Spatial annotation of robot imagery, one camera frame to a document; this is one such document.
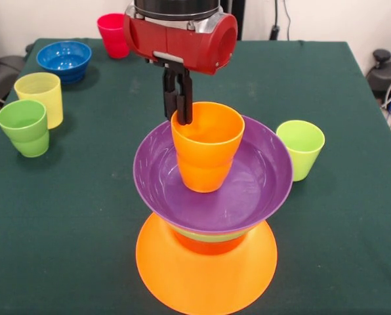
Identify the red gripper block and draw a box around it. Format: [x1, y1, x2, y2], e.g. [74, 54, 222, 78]
[123, 12, 239, 126]

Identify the orange cup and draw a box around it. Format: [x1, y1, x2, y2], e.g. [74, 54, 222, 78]
[171, 101, 245, 194]

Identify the purple bowl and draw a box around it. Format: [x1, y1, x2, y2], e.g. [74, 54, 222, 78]
[132, 114, 295, 234]

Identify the light green bowl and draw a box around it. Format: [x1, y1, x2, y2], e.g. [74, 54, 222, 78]
[171, 225, 255, 244]

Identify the lime green cup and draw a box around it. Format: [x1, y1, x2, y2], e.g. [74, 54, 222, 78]
[276, 119, 325, 182]

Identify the small red-orange bowl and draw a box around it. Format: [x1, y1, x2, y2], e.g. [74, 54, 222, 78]
[173, 233, 249, 256]

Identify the large orange bowl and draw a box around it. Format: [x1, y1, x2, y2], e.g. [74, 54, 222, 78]
[135, 213, 278, 315]

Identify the red cup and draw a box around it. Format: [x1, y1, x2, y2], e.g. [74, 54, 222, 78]
[96, 12, 131, 60]

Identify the blue bowl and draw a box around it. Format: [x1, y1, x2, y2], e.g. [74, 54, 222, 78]
[36, 40, 93, 83]

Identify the yellow cup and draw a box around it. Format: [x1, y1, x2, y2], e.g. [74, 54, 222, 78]
[14, 72, 64, 130]

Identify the dark green table cloth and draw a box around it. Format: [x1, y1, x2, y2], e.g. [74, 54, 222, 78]
[0, 37, 391, 315]

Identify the black wall cable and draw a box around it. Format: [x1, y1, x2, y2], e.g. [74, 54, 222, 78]
[269, 0, 293, 41]

